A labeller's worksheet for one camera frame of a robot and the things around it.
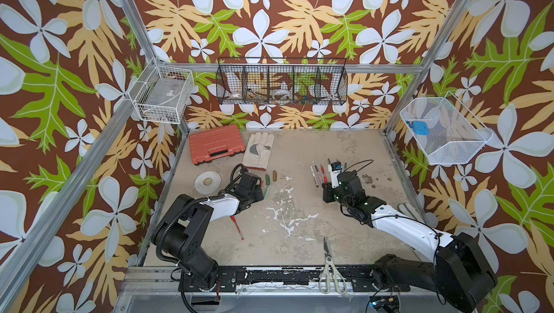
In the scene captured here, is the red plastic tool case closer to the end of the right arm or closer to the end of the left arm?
the end of the left arm

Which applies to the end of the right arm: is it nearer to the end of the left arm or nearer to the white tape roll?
the end of the left arm

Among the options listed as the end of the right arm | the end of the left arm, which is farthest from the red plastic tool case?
the end of the right arm

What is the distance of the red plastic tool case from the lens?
1.06 meters

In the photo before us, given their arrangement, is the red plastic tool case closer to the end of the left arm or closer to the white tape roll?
the white tape roll

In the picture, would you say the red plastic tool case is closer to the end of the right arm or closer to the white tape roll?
the white tape roll

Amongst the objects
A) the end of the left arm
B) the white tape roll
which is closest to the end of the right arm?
the end of the left arm

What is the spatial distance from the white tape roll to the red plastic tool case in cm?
8

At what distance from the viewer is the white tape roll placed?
99 centimetres

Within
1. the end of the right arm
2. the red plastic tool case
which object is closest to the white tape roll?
the red plastic tool case
